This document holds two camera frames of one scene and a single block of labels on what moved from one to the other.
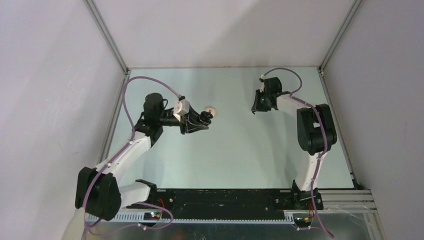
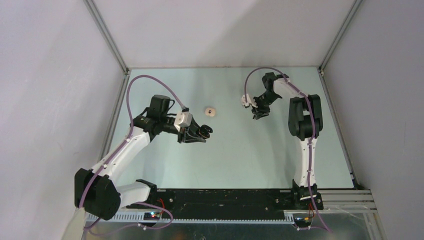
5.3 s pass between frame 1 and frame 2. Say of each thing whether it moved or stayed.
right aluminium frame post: stayed
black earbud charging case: moved
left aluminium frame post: stayed
